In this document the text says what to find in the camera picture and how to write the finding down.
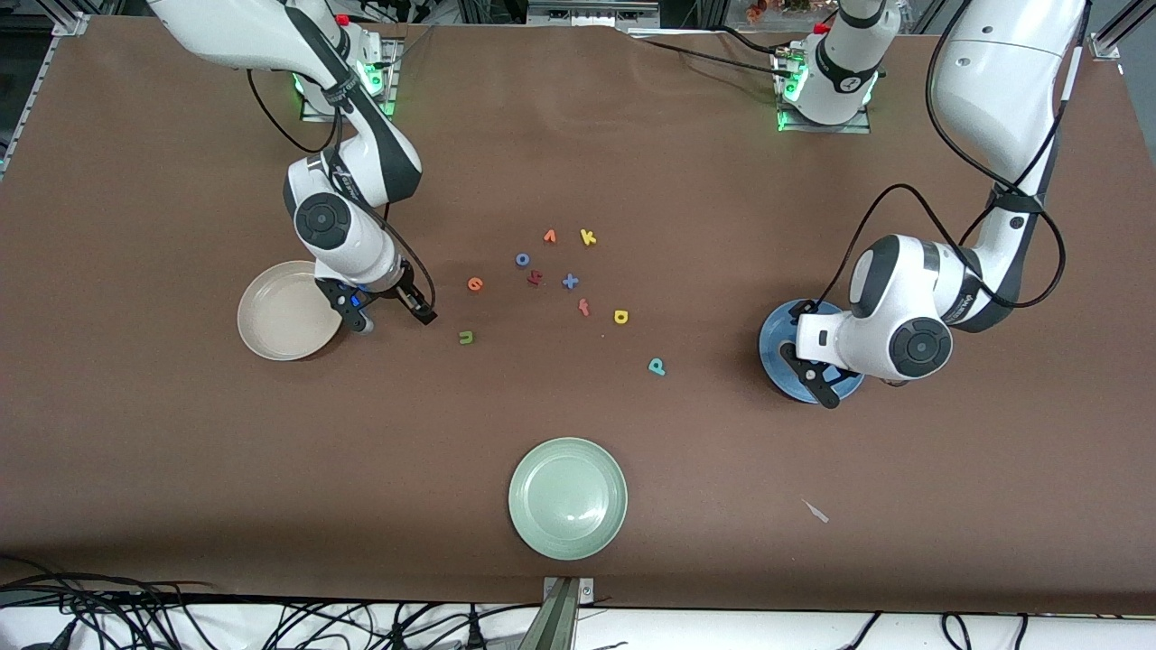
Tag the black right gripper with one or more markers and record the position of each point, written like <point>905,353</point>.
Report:
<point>408,293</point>

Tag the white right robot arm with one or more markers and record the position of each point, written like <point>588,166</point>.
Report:
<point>352,244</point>

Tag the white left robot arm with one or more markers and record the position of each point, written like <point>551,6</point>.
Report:
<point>903,307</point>

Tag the beige round plate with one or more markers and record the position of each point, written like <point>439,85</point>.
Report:
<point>280,316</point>

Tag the green round plate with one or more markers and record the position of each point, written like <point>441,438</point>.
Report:
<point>567,498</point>

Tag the blue round plate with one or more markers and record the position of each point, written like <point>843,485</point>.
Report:
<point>770,348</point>

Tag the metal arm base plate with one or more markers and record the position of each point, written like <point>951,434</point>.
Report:
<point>826,128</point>
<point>388,101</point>

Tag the aluminium profile post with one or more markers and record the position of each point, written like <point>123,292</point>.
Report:
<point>560,618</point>

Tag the aluminium frame fixture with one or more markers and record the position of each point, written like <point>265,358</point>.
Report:
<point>591,11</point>

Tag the aluminium frame rail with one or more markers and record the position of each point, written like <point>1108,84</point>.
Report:
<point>1106,41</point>
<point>68,24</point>

